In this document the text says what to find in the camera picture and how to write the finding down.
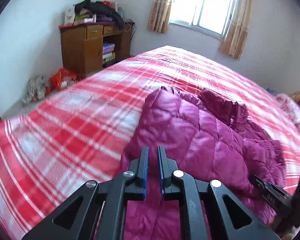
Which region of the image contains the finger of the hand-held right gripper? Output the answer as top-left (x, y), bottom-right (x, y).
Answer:
top-left (249, 173), bottom-right (291, 208)

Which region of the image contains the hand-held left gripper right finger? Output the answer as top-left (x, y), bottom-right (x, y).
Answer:
top-left (157, 146), bottom-right (282, 240)

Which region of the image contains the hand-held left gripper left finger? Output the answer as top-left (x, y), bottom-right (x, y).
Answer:
top-left (21, 146), bottom-right (149, 240)

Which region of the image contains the magenta quilted down jacket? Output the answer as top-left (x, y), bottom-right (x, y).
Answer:
top-left (120, 86), bottom-right (287, 240)

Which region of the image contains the pile of dark clothes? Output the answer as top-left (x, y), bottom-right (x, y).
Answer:
top-left (74, 0), bottom-right (125, 29)

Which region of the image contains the pink floral blanket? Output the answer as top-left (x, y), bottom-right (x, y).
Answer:
top-left (276, 94), bottom-right (300, 127)

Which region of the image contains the red plaid bed sheet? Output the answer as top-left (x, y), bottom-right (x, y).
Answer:
top-left (0, 45), bottom-right (300, 240)

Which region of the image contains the red plastic bag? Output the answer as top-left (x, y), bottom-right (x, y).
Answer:
top-left (50, 68), bottom-right (81, 90)

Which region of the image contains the purple box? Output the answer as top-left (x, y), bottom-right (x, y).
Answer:
top-left (102, 43), bottom-right (115, 55)

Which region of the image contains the grey crumpled bag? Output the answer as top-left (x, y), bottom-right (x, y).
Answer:
top-left (21, 76), bottom-right (50, 103)

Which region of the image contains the wooden desk with drawers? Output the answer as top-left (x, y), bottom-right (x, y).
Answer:
top-left (59, 21), bottom-right (137, 78)

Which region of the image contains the sliding window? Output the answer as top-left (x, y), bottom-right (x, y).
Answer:
top-left (169, 0), bottom-right (240, 37)

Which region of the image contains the white cardboard box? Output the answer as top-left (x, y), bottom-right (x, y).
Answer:
top-left (64, 6), bottom-right (76, 26)

